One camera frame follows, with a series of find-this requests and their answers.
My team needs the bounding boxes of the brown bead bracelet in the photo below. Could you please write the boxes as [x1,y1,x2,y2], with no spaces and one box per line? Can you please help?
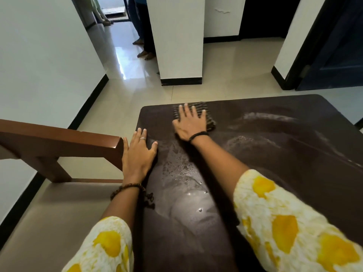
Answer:
[110,182,155,209]

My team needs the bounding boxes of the dark checkered cleaning cloth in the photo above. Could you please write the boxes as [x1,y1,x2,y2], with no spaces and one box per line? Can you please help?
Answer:
[173,102,217,132]

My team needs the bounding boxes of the dark blue door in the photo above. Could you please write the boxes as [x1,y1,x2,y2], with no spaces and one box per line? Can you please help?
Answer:
[286,0,363,91]

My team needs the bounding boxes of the person's right forearm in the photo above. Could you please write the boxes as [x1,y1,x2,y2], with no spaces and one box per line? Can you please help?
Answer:
[190,133,250,193]

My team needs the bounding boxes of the wooden chair with beige cushion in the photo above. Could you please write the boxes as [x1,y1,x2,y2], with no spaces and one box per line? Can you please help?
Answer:
[0,119,148,272]

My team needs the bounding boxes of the person's left hand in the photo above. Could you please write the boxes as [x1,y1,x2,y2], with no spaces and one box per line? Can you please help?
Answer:
[122,128,158,184]

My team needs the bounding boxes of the white and yellow patterned garment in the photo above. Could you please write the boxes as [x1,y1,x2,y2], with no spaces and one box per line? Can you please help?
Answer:
[62,169,363,272]

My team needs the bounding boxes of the dark brown table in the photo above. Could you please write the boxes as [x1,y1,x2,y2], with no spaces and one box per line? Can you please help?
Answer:
[133,94,363,272]

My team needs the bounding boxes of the person's left forearm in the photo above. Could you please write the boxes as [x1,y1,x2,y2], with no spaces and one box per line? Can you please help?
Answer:
[99,182,145,233]

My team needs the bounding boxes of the black cord bracelet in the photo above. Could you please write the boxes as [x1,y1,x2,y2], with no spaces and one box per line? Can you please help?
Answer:
[188,131,210,144]

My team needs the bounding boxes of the person's right hand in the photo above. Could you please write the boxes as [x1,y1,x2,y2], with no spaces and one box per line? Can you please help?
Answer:
[172,103,209,142]

